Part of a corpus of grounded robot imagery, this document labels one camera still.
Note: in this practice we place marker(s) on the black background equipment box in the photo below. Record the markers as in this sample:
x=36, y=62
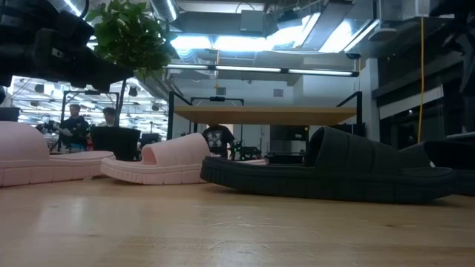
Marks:
x=287, y=142

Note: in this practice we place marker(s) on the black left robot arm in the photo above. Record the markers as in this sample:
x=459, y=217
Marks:
x=18, y=37

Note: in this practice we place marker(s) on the pink foam slide sandal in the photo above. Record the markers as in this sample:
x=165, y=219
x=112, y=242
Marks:
x=174, y=155
x=22, y=148

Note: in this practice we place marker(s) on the small dark background monitor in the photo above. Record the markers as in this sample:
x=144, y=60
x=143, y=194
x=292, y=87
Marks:
x=149, y=139

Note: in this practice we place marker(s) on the green artificial leafy plant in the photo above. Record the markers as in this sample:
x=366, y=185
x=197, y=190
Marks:
x=130, y=37

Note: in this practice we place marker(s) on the long linear ceiling light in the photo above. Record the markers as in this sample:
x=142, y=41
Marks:
x=259, y=69

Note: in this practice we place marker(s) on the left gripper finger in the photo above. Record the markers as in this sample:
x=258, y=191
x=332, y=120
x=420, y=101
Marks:
x=107, y=74

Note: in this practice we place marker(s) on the black foam slide sandal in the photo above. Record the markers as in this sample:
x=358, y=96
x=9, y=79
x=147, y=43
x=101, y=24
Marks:
x=460, y=159
x=334, y=163

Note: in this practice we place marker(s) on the person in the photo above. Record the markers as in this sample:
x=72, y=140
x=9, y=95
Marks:
x=109, y=116
x=76, y=128
x=219, y=141

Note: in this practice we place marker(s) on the wooden shelf black metal frame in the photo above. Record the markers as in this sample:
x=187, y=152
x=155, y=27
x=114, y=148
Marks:
x=259, y=115

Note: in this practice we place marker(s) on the black background robot arm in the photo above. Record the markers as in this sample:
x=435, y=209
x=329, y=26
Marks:
x=246, y=152

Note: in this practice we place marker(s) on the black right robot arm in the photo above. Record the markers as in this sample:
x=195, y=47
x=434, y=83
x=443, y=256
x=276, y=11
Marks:
x=468, y=48

